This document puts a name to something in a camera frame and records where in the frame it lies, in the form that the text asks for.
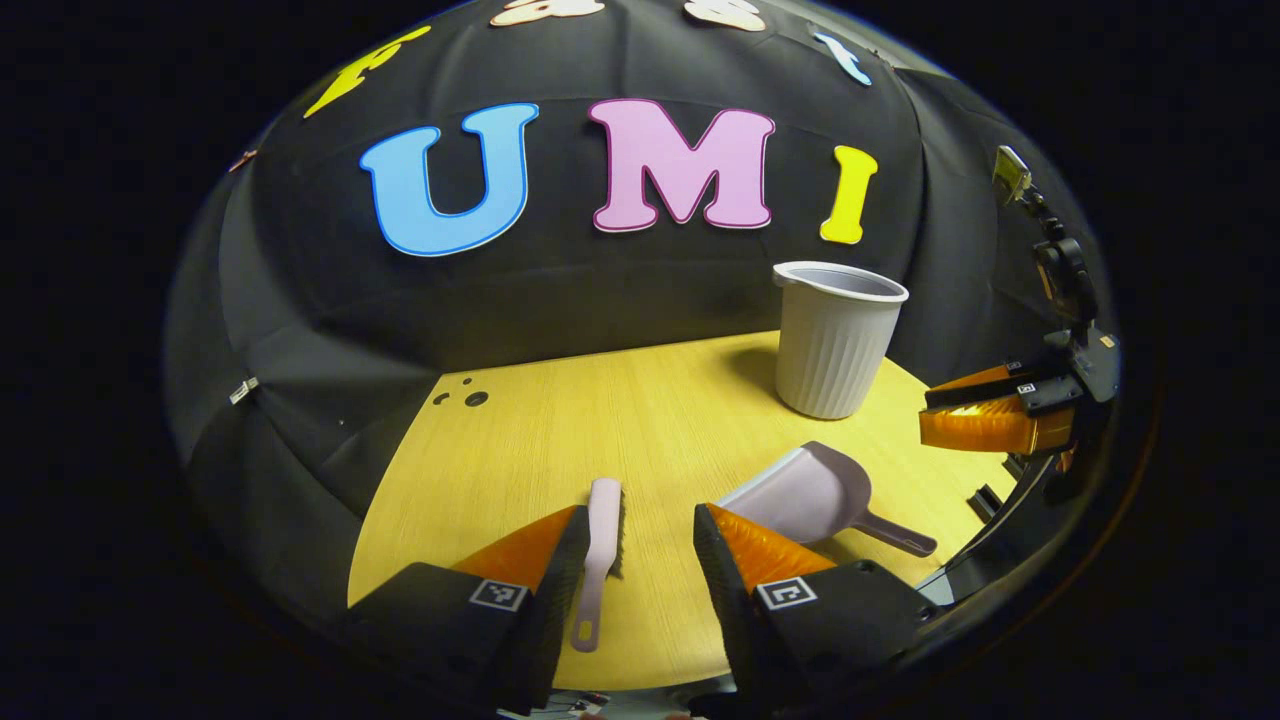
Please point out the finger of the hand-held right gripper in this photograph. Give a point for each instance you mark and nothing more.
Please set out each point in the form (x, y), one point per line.
(1000, 385)
(990, 428)

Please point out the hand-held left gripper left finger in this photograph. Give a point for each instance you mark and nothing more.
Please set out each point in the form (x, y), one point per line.
(550, 620)

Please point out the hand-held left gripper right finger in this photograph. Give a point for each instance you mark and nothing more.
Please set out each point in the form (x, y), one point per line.
(730, 600)

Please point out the pale lilac small broom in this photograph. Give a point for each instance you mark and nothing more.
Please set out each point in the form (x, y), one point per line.
(603, 530)

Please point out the pale lilac dustpan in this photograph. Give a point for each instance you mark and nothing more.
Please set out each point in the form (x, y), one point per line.
(810, 490)

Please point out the white ribbed garbage bin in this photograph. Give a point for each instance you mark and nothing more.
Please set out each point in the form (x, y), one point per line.
(835, 360)

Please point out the wooden desktop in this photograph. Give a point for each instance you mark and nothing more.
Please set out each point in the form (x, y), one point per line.
(600, 420)

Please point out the silver cloth clip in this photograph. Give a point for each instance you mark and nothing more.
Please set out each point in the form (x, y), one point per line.
(243, 390)

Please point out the reddish cloth clip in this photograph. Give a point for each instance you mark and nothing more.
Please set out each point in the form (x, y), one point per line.
(243, 157)

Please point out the small black bracket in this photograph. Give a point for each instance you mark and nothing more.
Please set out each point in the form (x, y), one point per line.
(985, 503)

